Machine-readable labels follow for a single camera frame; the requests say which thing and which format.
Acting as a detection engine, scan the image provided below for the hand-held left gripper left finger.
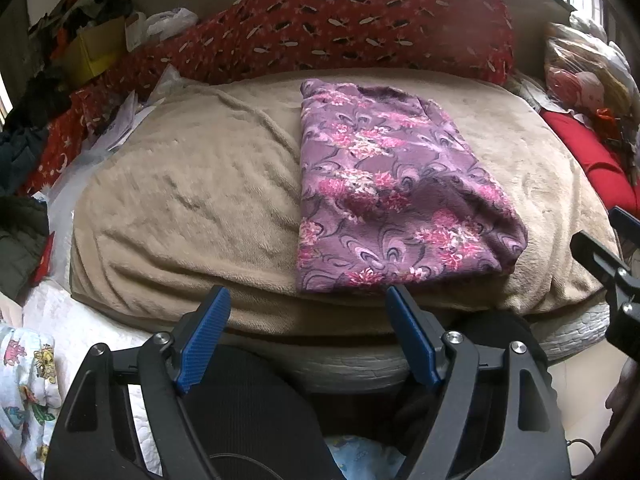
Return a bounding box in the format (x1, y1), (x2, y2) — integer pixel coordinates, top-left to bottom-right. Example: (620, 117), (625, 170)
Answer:
(44, 285), (233, 480)

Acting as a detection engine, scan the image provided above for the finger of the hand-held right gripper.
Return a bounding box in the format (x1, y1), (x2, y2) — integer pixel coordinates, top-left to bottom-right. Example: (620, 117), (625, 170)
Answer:
(608, 206), (640, 248)
(569, 230), (633, 307)

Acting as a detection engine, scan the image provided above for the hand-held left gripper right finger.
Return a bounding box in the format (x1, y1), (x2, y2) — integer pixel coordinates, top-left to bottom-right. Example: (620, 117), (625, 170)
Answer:
(385, 284), (572, 480)

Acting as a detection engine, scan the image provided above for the purple floral garment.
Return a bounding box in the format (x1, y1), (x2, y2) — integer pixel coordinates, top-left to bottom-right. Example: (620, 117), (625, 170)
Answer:
(295, 78), (530, 295)

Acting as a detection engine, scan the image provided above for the pile of dark clothes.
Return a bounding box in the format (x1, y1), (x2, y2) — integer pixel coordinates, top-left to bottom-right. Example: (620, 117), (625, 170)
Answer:
(27, 0), (135, 43)

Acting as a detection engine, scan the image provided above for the grey quilted mattress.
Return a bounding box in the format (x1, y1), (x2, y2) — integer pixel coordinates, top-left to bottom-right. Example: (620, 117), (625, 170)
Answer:
(287, 300), (615, 393)

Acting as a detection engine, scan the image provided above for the plain red cushion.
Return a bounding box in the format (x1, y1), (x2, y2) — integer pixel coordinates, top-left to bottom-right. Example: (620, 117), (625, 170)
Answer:
(539, 109), (640, 217)

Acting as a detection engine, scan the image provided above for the white quilted bed cover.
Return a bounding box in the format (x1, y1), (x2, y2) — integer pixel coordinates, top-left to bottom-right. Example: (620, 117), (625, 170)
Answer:
(21, 280), (173, 476)

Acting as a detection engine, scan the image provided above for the beige fleece blanket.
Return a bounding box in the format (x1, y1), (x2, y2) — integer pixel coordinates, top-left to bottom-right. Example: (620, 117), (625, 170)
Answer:
(70, 67), (622, 337)

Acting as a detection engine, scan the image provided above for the clear plastic bag with doll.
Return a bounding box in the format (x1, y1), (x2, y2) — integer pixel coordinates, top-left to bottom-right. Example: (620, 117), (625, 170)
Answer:
(544, 21), (633, 117)

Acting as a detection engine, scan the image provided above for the cartoon print cloth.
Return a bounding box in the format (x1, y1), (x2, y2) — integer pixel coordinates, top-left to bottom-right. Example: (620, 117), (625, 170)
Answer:
(0, 324), (64, 479)

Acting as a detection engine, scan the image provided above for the dark green jacket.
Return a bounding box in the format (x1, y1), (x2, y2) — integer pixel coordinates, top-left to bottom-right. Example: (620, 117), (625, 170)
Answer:
(0, 195), (52, 302)

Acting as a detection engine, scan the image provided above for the red star print cloth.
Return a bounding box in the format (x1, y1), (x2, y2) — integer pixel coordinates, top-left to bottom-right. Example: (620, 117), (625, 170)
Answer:
(19, 84), (141, 197)

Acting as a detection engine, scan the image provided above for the yellow cardboard box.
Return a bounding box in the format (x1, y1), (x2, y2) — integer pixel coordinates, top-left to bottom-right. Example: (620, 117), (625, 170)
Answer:
(64, 14), (129, 89)

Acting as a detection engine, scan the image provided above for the white plastic bag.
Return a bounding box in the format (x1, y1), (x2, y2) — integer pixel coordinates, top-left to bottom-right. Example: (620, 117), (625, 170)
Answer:
(126, 7), (199, 52)

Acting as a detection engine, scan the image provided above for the red patterned long pillow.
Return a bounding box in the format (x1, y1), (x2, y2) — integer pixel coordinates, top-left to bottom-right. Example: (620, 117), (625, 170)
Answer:
(106, 0), (517, 105)

